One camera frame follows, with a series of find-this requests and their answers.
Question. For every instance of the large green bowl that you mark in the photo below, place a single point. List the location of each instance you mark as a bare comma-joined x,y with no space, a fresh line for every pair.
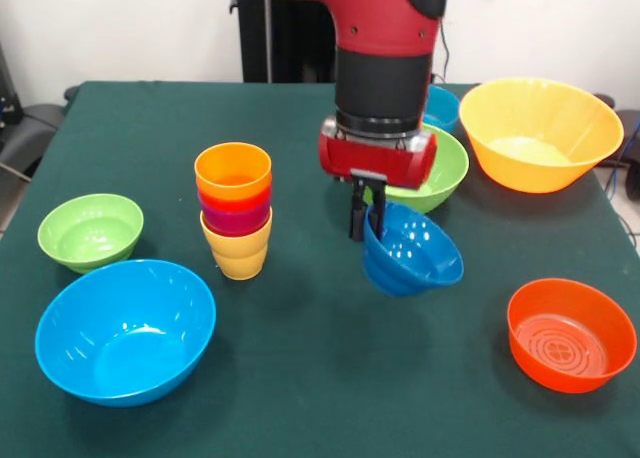
445,178

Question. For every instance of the small green ribbed bowl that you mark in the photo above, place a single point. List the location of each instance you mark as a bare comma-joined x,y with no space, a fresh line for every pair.
91,233

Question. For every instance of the dark grey pedestal leg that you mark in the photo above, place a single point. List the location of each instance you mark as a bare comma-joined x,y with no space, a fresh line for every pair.
30,128

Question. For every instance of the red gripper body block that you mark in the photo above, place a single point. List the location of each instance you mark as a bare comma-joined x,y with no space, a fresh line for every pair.
375,165

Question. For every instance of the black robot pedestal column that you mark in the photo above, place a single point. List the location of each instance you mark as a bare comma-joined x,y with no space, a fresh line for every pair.
300,43

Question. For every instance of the large yellow bowl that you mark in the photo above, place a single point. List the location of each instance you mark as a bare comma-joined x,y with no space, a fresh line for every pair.
540,133

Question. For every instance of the yellow ribbed plastic cup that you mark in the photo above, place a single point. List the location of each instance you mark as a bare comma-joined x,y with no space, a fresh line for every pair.
237,255

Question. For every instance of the large light blue bowl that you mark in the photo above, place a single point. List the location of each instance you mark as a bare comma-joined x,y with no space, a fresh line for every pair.
125,333

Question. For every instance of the dark blue bowl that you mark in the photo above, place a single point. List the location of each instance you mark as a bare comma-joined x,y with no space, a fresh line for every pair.
410,258

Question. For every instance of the red plastic bowl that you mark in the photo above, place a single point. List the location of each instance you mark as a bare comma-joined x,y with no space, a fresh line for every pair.
565,343

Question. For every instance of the orange ribbed plastic cup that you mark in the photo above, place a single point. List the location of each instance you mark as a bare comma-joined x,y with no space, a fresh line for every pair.
232,168

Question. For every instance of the purple plastic cup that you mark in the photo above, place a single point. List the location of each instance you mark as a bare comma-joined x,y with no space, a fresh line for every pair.
235,225

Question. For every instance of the dark green tablecloth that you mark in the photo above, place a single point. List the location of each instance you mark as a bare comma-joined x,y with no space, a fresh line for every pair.
310,378

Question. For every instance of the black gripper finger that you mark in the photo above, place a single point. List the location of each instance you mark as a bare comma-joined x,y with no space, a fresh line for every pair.
356,213
378,208

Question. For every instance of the red plastic cup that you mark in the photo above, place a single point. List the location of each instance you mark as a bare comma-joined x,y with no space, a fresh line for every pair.
235,205

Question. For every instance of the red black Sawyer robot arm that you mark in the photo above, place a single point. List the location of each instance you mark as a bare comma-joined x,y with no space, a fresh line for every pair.
382,68

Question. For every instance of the small light blue bowl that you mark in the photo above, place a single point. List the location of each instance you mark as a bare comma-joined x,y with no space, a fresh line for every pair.
442,108

